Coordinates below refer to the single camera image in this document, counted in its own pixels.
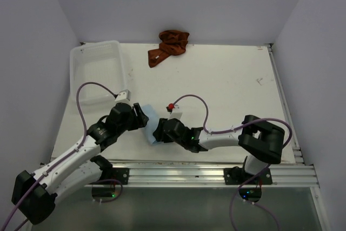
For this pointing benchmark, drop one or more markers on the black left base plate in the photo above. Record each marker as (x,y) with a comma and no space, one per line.
(111,174)

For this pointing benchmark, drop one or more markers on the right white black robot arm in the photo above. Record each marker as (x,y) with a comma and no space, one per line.
(263,140)

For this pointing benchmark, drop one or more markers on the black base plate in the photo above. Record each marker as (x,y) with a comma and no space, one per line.
(237,176)
(111,174)

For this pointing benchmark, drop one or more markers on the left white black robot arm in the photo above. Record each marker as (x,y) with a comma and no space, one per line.
(35,194)

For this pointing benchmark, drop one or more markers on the aluminium right side rail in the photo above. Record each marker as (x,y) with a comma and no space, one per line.
(295,145)

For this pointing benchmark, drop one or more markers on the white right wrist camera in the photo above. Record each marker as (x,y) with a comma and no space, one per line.
(174,111)

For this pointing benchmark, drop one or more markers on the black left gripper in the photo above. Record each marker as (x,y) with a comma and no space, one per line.
(140,120)

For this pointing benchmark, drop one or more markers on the light blue towel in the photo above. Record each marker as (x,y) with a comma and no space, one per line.
(152,124)

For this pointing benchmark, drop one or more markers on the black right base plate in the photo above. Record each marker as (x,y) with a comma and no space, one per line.
(237,176)

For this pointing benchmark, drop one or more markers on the aluminium front rail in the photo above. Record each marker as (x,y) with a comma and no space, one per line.
(183,174)

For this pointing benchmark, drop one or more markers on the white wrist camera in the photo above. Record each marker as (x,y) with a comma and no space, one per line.
(174,111)
(123,97)

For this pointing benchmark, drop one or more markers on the aluminium rail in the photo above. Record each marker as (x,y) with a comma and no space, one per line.
(295,145)
(183,174)

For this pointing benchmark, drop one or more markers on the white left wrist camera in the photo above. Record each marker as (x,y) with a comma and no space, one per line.
(123,97)

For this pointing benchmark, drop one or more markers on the white perforated plastic basket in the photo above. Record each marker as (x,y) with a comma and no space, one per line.
(100,62)

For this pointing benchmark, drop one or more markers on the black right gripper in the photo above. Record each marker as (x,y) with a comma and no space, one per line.
(160,135)

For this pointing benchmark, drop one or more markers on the brown rust towel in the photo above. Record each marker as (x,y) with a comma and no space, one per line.
(173,43)

